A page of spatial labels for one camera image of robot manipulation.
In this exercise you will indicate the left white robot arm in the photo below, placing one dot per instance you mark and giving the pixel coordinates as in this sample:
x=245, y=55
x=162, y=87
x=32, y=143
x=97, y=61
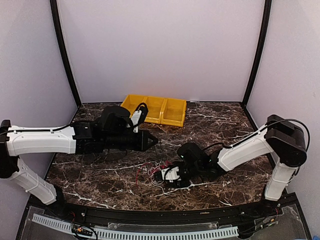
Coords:
x=78, y=138

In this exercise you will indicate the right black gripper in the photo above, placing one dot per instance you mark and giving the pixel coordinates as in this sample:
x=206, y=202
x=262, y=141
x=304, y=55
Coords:
x=180, y=184

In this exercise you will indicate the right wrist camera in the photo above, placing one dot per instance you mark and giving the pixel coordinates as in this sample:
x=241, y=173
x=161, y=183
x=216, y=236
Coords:
x=192, y=154

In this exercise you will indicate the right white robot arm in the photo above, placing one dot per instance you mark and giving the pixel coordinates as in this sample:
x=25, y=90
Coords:
x=288, y=139

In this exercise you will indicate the left black frame post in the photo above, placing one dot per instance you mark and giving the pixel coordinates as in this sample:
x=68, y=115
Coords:
x=63, y=51

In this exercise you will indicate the white slotted cable duct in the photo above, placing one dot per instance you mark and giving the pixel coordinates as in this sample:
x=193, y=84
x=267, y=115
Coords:
x=118, y=231

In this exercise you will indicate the right yellow plastic bin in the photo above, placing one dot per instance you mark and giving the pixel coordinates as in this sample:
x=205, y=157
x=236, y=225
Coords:
x=173, y=112

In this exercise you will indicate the left yellow plastic bin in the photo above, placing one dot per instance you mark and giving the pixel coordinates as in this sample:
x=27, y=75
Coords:
x=132, y=101

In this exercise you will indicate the black frame post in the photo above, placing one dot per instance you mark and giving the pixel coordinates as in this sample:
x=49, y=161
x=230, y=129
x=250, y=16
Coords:
x=63, y=51
x=258, y=52

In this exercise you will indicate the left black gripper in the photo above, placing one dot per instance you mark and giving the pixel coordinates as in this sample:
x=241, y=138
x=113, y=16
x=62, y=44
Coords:
x=142, y=145

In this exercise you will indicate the middle yellow plastic bin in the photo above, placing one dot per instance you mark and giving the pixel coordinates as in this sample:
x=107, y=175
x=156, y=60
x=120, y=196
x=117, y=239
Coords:
x=155, y=108

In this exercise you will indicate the black front rail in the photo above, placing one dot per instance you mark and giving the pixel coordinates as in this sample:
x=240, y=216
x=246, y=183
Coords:
x=102, y=216

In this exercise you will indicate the yellow plastic bin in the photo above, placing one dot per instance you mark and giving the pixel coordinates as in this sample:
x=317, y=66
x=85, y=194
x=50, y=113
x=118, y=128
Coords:
x=155, y=108
x=132, y=101
x=173, y=112

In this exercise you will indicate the right black frame post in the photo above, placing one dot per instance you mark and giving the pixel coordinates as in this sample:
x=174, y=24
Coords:
x=258, y=52

